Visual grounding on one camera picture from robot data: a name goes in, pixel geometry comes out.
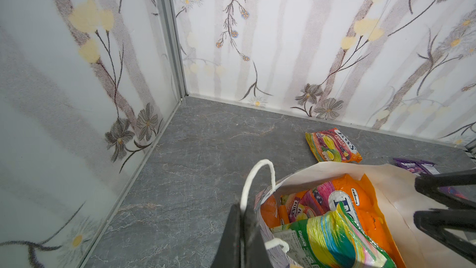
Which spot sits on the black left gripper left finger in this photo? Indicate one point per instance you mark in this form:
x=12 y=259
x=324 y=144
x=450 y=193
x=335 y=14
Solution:
x=228 y=254

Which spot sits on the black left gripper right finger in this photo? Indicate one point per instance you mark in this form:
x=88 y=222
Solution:
x=253 y=247

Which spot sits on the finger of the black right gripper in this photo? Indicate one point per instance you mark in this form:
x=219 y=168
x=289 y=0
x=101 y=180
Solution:
x=436 y=223
x=429 y=185

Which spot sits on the white floral paper bag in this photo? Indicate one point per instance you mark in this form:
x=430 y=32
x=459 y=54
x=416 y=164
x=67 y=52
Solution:
x=397 y=199

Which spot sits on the orange corn chips bag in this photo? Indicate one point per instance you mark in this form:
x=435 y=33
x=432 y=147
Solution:
x=269 y=213

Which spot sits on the fox's candy bag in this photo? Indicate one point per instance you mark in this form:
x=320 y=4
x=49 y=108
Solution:
x=332 y=145
x=360 y=203

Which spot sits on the green Fox's spring tea bag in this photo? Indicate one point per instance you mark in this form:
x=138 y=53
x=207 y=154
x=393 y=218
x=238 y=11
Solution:
x=332 y=240

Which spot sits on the Fox's candy bag top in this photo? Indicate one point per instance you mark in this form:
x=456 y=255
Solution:
x=332 y=145

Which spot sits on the purple snack packet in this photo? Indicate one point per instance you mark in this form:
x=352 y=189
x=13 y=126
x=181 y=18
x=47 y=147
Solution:
x=421 y=167

